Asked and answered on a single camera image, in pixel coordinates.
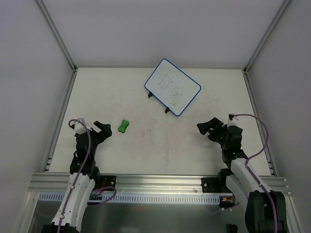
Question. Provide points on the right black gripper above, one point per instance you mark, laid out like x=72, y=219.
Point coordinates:
x=213, y=131

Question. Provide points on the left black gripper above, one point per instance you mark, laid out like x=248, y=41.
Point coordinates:
x=97, y=133

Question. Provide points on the green bone-shaped eraser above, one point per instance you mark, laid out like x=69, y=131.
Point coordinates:
x=123, y=126

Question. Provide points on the blue-framed whiteboard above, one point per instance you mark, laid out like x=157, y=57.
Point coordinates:
x=172, y=87

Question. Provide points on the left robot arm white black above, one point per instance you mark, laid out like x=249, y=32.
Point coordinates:
x=84, y=178

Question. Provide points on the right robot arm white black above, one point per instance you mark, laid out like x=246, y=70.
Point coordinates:
x=264, y=208

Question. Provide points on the small black object bottom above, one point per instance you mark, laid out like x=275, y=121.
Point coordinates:
x=231, y=228

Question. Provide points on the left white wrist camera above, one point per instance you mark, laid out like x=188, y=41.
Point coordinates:
x=79, y=125

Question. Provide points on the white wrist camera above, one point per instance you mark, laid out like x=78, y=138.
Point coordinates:
x=232, y=121
x=79, y=125

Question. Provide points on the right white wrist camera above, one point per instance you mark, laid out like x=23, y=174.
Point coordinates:
x=232, y=121

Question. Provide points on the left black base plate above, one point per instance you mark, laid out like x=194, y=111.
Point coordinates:
x=106, y=181

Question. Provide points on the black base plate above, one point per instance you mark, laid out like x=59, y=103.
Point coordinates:
x=106, y=181
x=213, y=185

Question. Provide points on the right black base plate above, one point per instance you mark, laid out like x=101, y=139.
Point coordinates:
x=213, y=185

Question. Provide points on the white slotted cable duct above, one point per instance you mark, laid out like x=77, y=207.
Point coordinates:
x=140, y=198

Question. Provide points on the aluminium front rail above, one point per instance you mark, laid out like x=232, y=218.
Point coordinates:
x=127, y=183

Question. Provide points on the left aluminium frame post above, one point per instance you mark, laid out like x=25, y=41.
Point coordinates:
x=43, y=9

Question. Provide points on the aluminium frame post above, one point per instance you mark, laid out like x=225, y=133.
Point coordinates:
x=277, y=17
x=43, y=9

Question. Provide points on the right aluminium frame post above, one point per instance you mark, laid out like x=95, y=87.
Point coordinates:
x=277, y=17

